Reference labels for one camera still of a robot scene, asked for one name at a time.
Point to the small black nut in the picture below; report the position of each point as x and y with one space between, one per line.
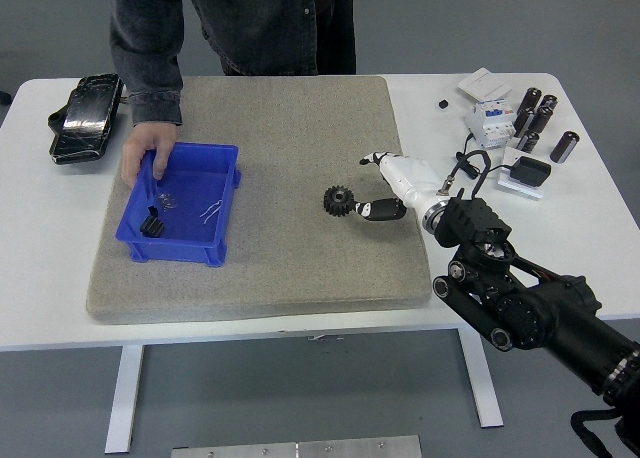
151 210

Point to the person's right hand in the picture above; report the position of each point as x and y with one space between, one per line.
145 145

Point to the grey-brown mat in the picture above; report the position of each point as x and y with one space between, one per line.
300 268

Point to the small clear plastic bag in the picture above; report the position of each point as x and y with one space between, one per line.
166 201

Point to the small black cube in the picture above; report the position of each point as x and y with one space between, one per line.
443 103

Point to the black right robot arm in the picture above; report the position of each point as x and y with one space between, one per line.
550 323

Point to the black wrapped device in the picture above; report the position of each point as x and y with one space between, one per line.
85 118

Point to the white circuit breaker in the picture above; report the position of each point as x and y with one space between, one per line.
489 125

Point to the dark brown capacitor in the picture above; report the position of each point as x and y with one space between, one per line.
524 121
528 142
565 147
548 103
541 120
530 100

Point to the grey metal plate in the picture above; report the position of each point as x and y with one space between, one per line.
295 448

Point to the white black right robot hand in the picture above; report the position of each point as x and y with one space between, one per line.
410 178

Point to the white switch plate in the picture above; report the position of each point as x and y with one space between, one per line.
484 84

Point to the white flat block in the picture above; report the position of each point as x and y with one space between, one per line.
507 155

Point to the person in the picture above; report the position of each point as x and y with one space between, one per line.
265 23

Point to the person's right forearm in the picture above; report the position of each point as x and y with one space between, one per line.
150 78

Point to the large black gear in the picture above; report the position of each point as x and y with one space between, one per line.
339 202

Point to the blue plastic box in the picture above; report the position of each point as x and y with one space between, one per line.
195 183

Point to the black power adapter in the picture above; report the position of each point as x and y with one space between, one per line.
531 171

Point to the small black gear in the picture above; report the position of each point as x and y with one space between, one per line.
152 226

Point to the black chair base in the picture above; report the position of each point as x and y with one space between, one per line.
4 97

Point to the white table leg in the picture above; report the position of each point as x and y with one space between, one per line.
124 398
477 393

